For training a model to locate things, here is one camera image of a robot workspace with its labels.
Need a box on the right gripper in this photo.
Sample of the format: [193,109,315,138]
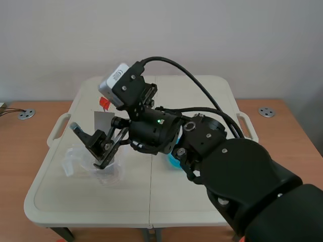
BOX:
[70,60,183,170]

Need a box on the empty clear plastic beaker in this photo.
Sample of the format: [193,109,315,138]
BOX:
[61,143,126,188]

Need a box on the clear beaker with blue liquid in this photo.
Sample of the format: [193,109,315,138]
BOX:
[165,133,188,172]

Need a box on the black table leg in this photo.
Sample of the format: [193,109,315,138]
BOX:
[142,227,165,242]
[51,226,74,240]

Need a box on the grey metal plate orange handle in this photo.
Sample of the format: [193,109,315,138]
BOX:
[94,96,121,162]

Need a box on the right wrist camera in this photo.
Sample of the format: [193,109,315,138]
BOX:
[97,63,132,108]

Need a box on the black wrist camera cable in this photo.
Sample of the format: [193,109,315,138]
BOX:
[141,56,246,139]

